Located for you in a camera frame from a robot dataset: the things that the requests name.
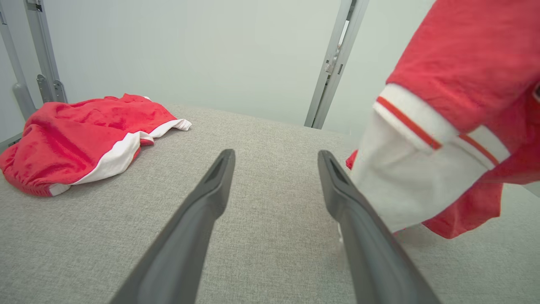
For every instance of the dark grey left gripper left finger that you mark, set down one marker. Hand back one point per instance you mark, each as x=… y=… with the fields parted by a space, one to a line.
x=185 y=236

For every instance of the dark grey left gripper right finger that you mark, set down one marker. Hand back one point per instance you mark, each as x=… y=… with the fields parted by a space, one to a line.
x=367 y=253

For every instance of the red shorts with white trim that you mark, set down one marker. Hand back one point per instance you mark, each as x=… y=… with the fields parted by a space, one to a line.
x=63 y=139

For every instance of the red shirt with white sleeves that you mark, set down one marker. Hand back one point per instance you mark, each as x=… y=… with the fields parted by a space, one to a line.
x=464 y=63

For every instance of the grey round metal pole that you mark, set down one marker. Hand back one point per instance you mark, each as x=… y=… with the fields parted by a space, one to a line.
x=23 y=99

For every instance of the grey metal frame post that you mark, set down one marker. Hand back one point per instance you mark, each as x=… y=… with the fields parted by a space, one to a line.
x=319 y=105

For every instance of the grey metal post with bracket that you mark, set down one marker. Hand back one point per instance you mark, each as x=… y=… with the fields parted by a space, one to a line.
x=42 y=42

